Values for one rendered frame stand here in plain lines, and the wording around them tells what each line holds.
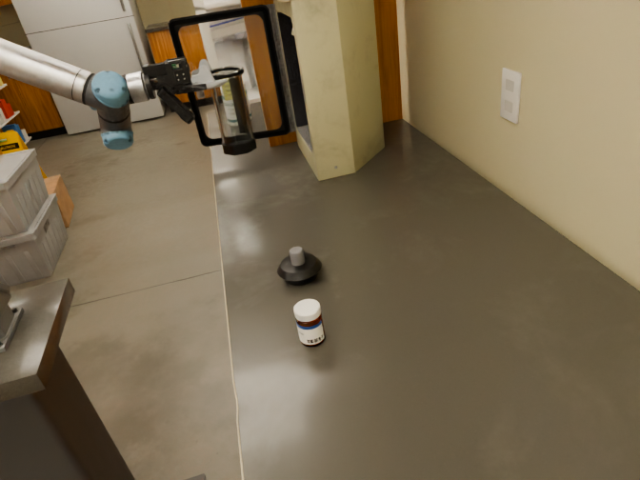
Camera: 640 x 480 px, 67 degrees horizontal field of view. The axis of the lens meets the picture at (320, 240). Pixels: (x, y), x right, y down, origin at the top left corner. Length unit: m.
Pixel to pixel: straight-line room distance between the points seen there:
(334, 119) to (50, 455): 1.04
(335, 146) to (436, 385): 0.80
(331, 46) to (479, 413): 0.93
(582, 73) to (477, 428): 0.66
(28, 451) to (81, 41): 5.43
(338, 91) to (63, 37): 5.21
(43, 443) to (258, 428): 0.61
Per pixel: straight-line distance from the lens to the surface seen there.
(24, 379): 1.03
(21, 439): 1.24
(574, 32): 1.05
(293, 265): 0.97
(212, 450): 1.97
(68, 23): 6.32
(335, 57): 1.32
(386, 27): 1.75
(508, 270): 0.99
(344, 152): 1.39
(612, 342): 0.87
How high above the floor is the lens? 1.51
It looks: 31 degrees down
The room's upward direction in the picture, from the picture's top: 9 degrees counter-clockwise
